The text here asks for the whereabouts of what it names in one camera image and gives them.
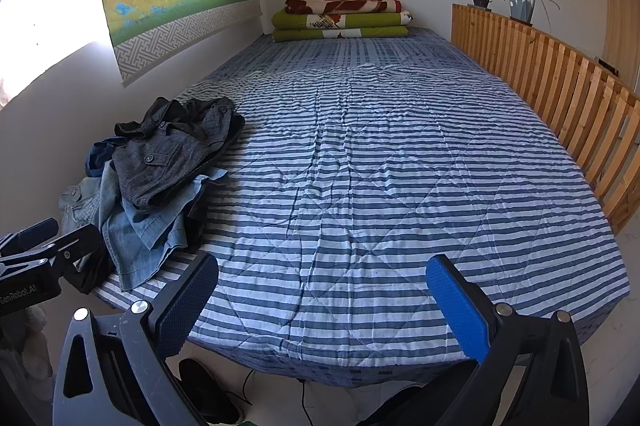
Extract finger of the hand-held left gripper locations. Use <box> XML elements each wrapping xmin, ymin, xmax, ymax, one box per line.
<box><xmin>27</xmin><ymin>224</ymin><xmax>103</xmax><ymax>279</ymax></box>
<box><xmin>0</xmin><ymin>218</ymin><xmax>60</xmax><ymax>257</ymax></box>

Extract faded denim jacket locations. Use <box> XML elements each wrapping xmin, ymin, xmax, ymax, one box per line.
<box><xmin>59</xmin><ymin>176</ymin><xmax>108</xmax><ymax>234</ymax></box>

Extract blue striped bed quilt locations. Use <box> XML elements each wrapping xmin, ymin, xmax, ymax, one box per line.
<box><xmin>95</xmin><ymin>28</ymin><xmax>631</xmax><ymax>389</ymax></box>

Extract light blue denim garment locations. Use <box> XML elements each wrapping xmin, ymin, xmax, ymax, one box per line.
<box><xmin>100</xmin><ymin>161</ymin><xmax>228</xmax><ymax>292</ymax></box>

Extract grey checked shorts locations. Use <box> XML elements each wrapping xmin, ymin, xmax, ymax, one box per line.
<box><xmin>111</xmin><ymin>103</ymin><xmax>246</xmax><ymax>213</ymax></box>

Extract black cloth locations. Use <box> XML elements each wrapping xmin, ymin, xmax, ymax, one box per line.
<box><xmin>65</xmin><ymin>251</ymin><xmax>118</xmax><ymax>296</ymax></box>

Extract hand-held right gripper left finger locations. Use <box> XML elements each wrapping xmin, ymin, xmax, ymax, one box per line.
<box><xmin>50</xmin><ymin>251</ymin><xmax>221</xmax><ymax>426</ymax></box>

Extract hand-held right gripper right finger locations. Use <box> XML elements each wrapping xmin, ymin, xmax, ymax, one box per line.
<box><xmin>425</xmin><ymin>254</ymin><xmax>591</xmax><ymax>426</ymax></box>

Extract black shoe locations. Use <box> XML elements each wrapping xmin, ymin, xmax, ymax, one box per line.
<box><xmin>177</xmin><ymin>358</ymin><xmax>244</xmax><ymax>425</ymax></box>

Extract wooden slatted bed rail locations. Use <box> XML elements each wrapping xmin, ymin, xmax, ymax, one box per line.
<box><xmin>451</xmin><ymin>3</ymin><xmax>640</xmax><ymax>237</ymax></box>

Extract person's left forearm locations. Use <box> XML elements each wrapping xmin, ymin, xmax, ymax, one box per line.
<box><xmin>0</xmin><ymin>306</ymin><xmax>53</xmax><ymax>426</ymax></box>

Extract dark blue garment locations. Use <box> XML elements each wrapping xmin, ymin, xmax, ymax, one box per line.
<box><xmin>84</xmin><ymin>137</ymin><xmax>128</xmax><ymax>177</ymax></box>

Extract black floor cable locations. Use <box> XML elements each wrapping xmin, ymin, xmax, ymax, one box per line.
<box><xmin>297</xmin><ymin>378</ymin><xmax>312</xmax><ymax>426</ymax></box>

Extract red floral folded blanket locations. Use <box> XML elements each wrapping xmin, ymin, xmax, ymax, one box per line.
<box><xmin>285</xmin><ymin>0</ymin><xmax>403</xmax><ymax>15</ymax></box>

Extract wooden door frame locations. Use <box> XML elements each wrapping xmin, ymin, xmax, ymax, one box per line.
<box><xmin>602</xmin><ymin>0</ymin><xmax>640</xmax><ymax>92</ymax></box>

